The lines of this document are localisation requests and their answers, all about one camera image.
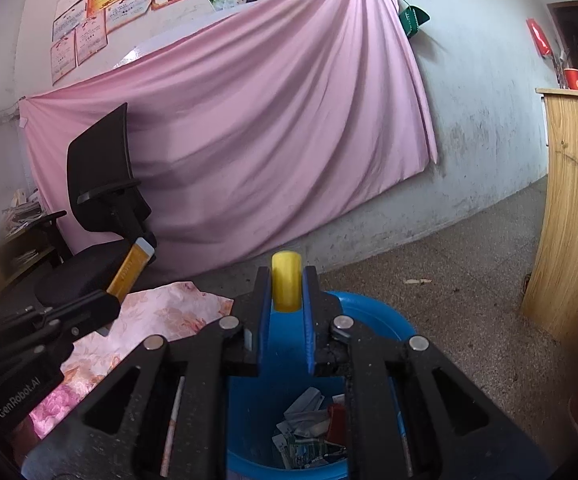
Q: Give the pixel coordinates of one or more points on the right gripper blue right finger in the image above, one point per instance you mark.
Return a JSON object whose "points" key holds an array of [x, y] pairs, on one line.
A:
{"points": [[319, 310]]}

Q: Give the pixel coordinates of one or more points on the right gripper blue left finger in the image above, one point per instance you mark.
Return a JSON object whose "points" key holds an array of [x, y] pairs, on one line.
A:
{"points": [[255, 322]]}

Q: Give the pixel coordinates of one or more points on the yellow cylindrical cap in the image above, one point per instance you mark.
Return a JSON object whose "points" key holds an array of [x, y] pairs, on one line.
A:
{"points": [[286, 281]]}

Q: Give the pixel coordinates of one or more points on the orange ointment tube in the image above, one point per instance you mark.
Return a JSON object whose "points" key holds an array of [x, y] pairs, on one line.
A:
{"points": [[132, 266]]}

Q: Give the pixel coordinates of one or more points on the wooden shelf desk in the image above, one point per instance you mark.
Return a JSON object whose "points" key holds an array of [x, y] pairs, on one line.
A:
{"points": [[24, 253]]}

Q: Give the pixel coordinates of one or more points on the blue plastic bucket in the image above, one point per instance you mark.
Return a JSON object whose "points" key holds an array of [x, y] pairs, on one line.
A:
{"points": [[256, 406]]}

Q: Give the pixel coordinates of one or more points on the stack of books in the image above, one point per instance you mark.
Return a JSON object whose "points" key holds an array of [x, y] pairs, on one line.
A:
{"points": [[22, 211]]}

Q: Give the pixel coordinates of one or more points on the pink hanging sheet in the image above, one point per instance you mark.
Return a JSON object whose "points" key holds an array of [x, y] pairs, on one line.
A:
{"points": [[253, 131]]}

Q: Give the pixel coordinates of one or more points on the black office chair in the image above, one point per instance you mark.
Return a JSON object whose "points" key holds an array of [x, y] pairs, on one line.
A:
{"points": [[103, 198]]}

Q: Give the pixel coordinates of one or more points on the wooden cabinet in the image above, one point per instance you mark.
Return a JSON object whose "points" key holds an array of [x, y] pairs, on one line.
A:
{"points": [[551, 299]]}

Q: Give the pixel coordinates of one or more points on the green hanging bag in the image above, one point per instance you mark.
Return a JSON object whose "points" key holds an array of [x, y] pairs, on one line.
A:
{"points": [[412, 18]]}

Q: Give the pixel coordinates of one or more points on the red cup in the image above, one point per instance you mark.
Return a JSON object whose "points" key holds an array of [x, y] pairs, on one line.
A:
{"points": [[571, 75]]}

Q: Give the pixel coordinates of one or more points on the wall certificates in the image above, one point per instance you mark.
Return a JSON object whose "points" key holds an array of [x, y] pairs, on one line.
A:
{"points": [[81, 28]]}

